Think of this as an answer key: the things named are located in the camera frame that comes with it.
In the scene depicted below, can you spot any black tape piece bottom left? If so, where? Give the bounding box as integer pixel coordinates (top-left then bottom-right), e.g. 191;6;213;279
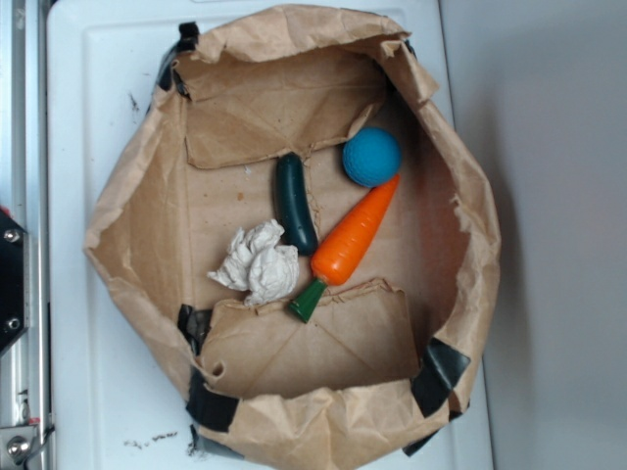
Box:
186;369;240;433

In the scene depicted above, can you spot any brown paper bag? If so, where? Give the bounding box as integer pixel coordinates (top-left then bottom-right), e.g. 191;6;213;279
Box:
84;5;501;469

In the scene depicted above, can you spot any white plastic tray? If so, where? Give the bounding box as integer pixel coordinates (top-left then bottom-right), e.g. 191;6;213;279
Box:
46;0;497;470

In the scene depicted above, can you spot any black tape piece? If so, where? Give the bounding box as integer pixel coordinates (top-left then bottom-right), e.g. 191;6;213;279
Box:
156;22;200;98
410;338;471;418
186;369;240;433

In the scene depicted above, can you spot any orange toy carrot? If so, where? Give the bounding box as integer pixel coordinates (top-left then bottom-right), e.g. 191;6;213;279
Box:
288;174;400;323

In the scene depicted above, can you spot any aluminium frame rail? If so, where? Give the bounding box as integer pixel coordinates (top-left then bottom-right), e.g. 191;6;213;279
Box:
1;1;55;469

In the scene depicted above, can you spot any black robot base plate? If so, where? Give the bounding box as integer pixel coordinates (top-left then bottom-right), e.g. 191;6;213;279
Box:
0;207;25;354

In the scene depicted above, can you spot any crumpled white paper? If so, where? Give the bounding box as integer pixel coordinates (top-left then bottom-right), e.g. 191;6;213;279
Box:
207;219;300;306

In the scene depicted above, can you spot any blue foam ball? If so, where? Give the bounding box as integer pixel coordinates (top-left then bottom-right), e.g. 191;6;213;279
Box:
342;127;402;188

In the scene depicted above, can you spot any dark green toy cucumber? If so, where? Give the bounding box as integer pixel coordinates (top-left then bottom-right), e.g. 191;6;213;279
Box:
274;153;318;256

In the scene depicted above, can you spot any black tape piece top left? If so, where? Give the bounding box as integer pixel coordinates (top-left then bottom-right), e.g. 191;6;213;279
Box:
156;22;200;98

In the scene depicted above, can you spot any black tape piece bottom right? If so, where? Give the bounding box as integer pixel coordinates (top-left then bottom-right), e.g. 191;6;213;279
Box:
410;338;471;418

